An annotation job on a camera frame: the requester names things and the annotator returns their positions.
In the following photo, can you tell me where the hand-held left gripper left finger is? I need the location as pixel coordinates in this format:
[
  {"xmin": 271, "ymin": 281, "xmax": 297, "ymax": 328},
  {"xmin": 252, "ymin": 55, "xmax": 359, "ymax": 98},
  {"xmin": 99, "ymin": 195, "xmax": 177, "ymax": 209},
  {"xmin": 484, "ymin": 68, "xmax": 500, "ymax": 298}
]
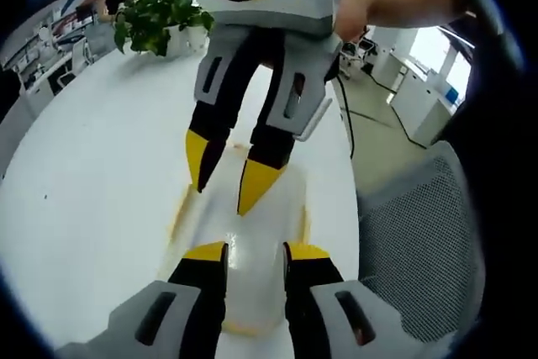
[{"xmin": 54, "ymin": 240, "xmax": 230, "ymax": 359}]

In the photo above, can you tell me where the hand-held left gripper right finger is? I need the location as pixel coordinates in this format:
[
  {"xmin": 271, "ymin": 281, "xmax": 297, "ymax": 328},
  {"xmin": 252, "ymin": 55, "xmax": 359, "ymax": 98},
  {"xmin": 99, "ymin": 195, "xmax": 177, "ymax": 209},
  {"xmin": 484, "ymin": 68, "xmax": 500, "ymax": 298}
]
[{"xmin": 282, "ymin": 241, "xmax": 446, "ymax": 359}]

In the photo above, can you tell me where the clear container with yellow buckle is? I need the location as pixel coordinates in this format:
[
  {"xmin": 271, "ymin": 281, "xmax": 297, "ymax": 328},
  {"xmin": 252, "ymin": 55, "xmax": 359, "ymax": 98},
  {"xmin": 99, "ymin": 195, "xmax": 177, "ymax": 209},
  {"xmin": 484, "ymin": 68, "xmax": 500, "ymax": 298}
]
[{"xmin": 161, "ymin": 140, "xmax": 313, "ymax": 337}]

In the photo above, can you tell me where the white office chair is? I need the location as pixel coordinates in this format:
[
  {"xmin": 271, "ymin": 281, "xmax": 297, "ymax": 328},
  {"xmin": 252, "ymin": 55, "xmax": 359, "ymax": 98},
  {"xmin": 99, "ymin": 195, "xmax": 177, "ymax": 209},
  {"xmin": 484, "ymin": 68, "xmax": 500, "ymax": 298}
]
[{"xmin": 338, "ymin": 38, "xmax": 376, "ymax": 81}]

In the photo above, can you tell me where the green potted plant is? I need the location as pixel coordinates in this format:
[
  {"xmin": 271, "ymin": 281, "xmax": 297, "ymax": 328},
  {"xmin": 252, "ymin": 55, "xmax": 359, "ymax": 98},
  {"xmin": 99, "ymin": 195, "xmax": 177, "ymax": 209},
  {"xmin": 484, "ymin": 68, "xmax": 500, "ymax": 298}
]
[{"xmin": 113, "ymin": 0, "xmax": 215, "ymax": 57}]

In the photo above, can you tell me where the grey mesh office chair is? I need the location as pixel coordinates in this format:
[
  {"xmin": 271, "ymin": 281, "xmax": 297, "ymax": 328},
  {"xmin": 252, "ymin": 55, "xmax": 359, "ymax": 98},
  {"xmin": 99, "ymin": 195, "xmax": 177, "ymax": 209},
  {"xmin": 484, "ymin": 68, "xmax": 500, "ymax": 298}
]
[{"xmin": 356, "ymin": 140, "xmax": 484, "ymax": 343}]

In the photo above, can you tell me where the white desk cabinet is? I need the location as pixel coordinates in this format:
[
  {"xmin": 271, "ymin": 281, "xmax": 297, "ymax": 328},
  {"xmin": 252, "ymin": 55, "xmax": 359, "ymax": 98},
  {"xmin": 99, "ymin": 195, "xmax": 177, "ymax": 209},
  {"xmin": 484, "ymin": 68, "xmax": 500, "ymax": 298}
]
[{"xmin": 387, "ymin": 52, "xmax": 460, "ymax": 146}]

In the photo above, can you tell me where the white storage shelf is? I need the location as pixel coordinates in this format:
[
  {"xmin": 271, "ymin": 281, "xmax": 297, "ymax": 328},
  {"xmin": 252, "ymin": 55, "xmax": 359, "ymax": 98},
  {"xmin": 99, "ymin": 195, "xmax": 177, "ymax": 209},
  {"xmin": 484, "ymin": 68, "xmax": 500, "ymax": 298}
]
[{"xmin": 3, "ymin": 8, "xmax": 92, "ymax": 91}]

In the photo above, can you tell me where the black cable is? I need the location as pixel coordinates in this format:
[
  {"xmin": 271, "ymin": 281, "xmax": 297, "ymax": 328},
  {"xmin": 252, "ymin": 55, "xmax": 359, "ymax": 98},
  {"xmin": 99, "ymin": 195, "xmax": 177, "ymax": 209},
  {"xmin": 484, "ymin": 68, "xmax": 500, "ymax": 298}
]
[{"xmin": 334, "ymin": 75, "xmax": 356, "ymax": 161}]

